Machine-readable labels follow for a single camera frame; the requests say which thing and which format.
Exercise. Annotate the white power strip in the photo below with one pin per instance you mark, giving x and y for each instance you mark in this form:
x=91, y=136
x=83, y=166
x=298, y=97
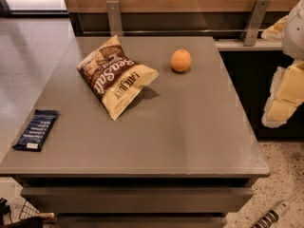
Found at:
x=273, y=215

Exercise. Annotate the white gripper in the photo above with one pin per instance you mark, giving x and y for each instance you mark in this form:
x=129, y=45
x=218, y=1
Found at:
x=294, y=32

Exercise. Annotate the black wire basket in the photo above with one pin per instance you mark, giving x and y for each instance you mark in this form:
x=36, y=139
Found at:
x=29, y=216

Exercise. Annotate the orange fruit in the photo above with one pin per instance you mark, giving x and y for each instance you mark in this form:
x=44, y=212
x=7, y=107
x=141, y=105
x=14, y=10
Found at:
x=181, y=60

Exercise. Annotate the Late July chips bag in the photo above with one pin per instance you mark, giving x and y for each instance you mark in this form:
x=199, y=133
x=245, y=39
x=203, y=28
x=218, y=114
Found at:
x=115, y=79

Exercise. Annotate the blue RXBAR blueberry bar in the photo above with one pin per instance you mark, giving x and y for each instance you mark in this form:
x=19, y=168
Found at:
x=36, y=132

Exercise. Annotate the right metal bracket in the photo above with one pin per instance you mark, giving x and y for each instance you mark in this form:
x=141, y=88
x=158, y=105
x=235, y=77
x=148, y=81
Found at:
x=250, y=34

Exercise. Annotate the metal bracket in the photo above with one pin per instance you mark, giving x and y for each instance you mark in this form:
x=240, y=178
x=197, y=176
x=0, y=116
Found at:
x=250, y=34
x=114, y=17

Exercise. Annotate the left metal bracket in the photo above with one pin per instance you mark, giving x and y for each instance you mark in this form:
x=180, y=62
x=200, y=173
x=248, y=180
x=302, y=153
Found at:
x=114, y=17

